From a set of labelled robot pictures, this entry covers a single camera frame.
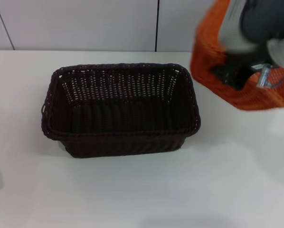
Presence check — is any orange wicker basket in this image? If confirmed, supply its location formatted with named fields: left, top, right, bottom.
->
left=190, top=0, right=284, bottom=112

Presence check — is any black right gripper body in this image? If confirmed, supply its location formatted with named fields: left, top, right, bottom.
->
left=211, top=50, right=254, bottom=91

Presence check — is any thin black cable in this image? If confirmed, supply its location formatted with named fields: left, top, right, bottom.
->
left=270, top=71, right=284, bottom=88

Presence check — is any dark brown wicker basket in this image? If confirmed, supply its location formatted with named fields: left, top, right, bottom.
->
left=40, top=62, right=201, bottom=159

